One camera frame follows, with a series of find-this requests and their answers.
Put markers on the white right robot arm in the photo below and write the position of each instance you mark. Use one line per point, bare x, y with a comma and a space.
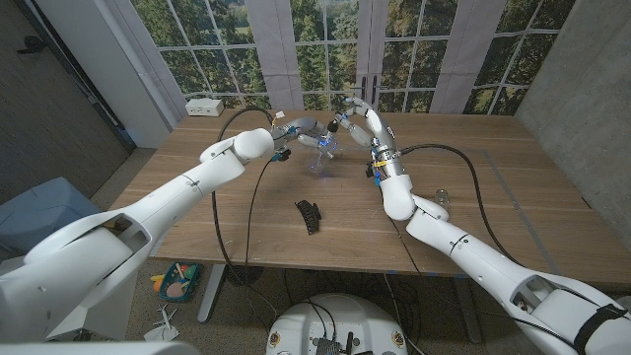
468, 251

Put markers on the small clear glass jar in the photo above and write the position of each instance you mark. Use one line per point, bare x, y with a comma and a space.
442, 197

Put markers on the grey table leg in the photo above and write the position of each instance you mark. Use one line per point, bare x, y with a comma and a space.
466, 308

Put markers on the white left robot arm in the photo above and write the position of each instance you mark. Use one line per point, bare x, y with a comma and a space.
197, 177

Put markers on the blue-grey storage bin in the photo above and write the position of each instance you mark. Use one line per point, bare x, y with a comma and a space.
39, 212

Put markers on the white table leg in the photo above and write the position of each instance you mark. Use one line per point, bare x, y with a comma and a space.
212, 293

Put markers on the white power strip box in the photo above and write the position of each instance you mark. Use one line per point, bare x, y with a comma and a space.
204, 107

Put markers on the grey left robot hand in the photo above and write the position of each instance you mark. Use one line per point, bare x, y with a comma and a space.
303, 129

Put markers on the teal toy basket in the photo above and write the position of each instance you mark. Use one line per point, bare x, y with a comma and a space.
180, 286

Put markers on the black spray pump with tube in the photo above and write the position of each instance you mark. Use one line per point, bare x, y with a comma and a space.
333, 125

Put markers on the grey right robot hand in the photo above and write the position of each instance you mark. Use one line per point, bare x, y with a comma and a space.
382, 130

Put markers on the white toy airplane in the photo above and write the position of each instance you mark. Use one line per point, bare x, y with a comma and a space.
162, 328

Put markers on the printed window forest backdrop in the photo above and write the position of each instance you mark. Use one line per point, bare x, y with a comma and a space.
296, 49

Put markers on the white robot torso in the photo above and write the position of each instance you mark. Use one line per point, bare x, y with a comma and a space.
337, 320

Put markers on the clear plastic spray bottle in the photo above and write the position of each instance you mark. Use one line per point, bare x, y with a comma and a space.
315, 165

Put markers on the black round floor object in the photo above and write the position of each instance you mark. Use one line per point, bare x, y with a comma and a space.
244, 274

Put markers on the black hair claw clip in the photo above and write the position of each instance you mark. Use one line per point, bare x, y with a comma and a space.
308, 214

